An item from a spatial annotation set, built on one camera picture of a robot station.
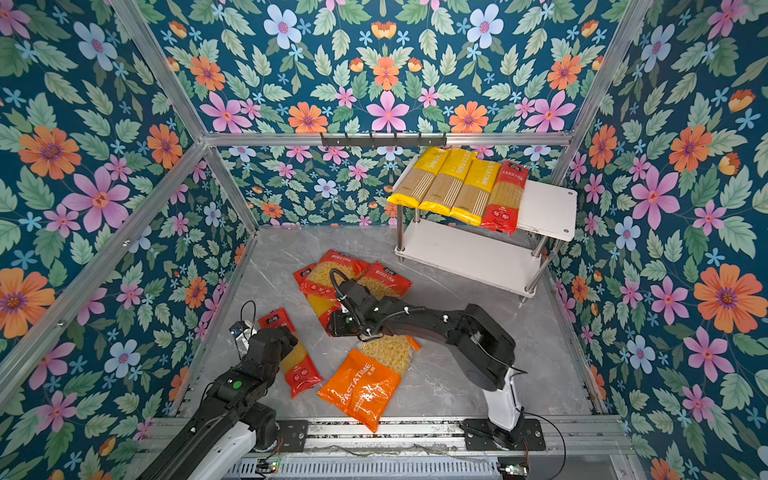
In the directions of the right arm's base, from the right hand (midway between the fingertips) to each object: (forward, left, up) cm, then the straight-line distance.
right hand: (329, 325), depth 82 cm
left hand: (-1, +12, 0) cm, 12 cm away
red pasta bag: (+18, -14, -6) cm, 23 cm away
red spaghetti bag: (+11, +5, -6) cm, 13 cm away
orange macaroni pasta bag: (-14, -10, -7) cm, 18 cm away
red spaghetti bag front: (+23, -48, +26) cm, 59 cm away
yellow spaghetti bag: (+28, -24, +26) cm, 46 cm away
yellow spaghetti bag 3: (+25, -40, +26) cm, 54 cm away
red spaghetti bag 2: (-10, +8, -8) cm, 15 cm away
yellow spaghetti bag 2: (+30, -34, +26) cm, 52 cm away
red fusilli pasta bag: (+19, +8, -4) cm, 21 cm away
